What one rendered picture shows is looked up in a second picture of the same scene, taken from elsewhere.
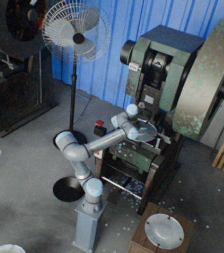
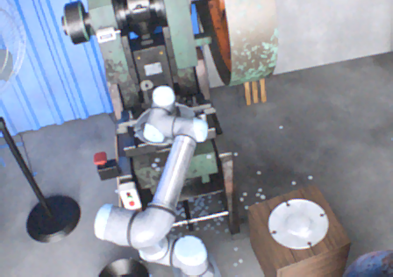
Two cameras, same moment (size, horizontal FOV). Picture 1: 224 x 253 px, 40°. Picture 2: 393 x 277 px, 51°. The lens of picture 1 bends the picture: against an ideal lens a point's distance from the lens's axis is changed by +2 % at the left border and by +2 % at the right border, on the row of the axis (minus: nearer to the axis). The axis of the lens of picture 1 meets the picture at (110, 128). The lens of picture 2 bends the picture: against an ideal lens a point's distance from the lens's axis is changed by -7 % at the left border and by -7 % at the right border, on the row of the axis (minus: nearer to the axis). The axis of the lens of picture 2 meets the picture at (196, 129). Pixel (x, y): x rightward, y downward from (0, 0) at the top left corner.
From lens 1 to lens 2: 0.69 m
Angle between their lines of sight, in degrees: 23
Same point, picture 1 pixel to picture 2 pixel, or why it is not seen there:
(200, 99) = (260, 12)
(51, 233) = not seen: outside the picture
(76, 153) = (155, 229)
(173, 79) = (179, 14)
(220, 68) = not seen: outside the picture
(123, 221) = (225, 258)
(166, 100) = (184, 53)
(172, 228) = (303, 213)
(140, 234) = (280, 253)
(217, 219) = (310, 160)
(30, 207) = not seen: outside the picture
